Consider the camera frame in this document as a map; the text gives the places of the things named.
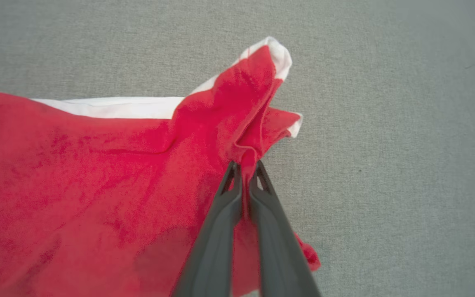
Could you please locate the stack of red shirts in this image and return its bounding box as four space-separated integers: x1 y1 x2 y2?
0 36 321 297

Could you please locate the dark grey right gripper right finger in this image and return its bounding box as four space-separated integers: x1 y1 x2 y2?
249 160 321 297

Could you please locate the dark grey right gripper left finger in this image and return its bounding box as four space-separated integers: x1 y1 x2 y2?
172 161 243 297

